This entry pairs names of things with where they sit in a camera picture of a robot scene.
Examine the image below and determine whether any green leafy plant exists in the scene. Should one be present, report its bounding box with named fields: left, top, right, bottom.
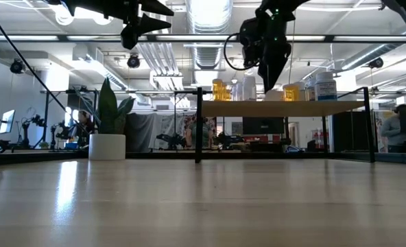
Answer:
left=73, top=77, right=136, bottom=135

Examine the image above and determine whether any desktop computer monitor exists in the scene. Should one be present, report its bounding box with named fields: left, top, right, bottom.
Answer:
left=0, top=109, right=16, bottom=134

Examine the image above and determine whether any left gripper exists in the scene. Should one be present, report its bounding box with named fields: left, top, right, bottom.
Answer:
left=86, top=0, right=175, bottom=37

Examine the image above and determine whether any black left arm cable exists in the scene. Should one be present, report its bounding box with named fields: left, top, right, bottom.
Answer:
left=0, top=0, right=89, bottom=137

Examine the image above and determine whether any black metal stand frame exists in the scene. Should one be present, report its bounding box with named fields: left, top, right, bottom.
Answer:
left=40, top=89, right=99, bottom=150

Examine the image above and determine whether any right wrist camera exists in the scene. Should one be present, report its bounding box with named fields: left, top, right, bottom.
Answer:
left=239, top=17, right=261, bottom=69

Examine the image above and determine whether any person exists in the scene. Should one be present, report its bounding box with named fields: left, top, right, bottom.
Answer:
left=75, top=109, right=96, bottom=148
left=185, top=118, right=214, bottom=148
left=381, top=104, right=406, bottom=154

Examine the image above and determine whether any black monitor screen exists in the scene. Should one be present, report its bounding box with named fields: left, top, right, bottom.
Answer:
left=242, top=117, right=285, bottom=135

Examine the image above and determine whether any silver air duct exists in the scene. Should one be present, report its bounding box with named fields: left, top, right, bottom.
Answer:
left=185, top=0, right=234, bottom=86

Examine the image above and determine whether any gray fabric cover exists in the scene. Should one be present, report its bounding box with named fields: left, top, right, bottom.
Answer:
left=126, top=113, right=187, bottom=152

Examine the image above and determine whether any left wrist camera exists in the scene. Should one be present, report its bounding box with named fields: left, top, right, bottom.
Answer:
left=120, top=21, right=141, bottom=51

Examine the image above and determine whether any black overhead frame bar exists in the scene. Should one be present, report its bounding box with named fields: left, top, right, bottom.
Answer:
left=0, top=33, right=406, bottom=44

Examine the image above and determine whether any white plant pot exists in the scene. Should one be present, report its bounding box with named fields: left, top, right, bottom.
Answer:
left=88, top=133, right=127, bottom=161

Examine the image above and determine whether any black partition panel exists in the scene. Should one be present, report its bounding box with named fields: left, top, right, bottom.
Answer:
left=333, top=111, right=374, bottom=152

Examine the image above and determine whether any small amber pill bottle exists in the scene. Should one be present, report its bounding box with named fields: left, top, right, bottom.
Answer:
left=212, top=78, right=224, bottom=102

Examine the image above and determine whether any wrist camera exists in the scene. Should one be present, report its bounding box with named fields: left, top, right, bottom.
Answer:
left=120, top=21, right=141, bottom=51
left=239, top=17, right=261, bottom=69

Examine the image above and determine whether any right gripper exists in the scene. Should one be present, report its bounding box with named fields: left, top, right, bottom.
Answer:
left=257, top=8, right=295, bottom=93

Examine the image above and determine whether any floral poster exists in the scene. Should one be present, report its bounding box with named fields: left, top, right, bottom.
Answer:
left=374, top=110, right=391, bottom=154

